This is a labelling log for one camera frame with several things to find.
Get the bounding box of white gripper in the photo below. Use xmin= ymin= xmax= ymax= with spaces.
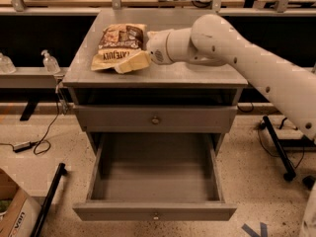
xmin=115 ymin=30 xmax=173 ymax=74

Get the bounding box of brown chip bag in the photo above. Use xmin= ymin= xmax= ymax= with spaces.
xmin=91 ymin=24 xmax=146 ymax=71

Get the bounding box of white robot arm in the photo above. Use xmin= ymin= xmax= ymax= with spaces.
xmin=115 ymin=14 xmax=316 ymax=140

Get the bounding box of grey drawer cabinet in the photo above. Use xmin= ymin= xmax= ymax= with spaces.
xmin=63 ymin=8 xmax=247 ymax=151

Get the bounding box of closed grey upper drawer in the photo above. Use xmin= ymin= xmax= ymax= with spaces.
xmin=74 ymin=105 xmax=237 ymax=133

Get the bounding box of open grey lower drawer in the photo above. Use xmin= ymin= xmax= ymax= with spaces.
xmin=73 ymin=133 xmax=237 ymax=221

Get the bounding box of clear sanitizer pump bottle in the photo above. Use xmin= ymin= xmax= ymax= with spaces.
xmin=41 ymin=49 xmax=61 ymax=74

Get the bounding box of black stand leg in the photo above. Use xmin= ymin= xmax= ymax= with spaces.
xmin=263 ymin=116 xmax=296 ymax=182

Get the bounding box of cardboard box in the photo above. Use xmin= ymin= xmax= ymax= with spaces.
xmin=0 ymin=169 xmax=41 ymax=237

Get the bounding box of black metal bar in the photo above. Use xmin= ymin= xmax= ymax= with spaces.
xmin=31 ymin=163 xmax=67 ymax=237

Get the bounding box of blue floor tape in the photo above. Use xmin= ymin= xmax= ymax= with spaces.
xmin=241 ymin=221 xmax=269 ymax=237

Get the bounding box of black power adapter with cable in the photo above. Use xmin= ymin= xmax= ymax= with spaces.
xmin=0 ymin=83 xmax=69 ymax=156

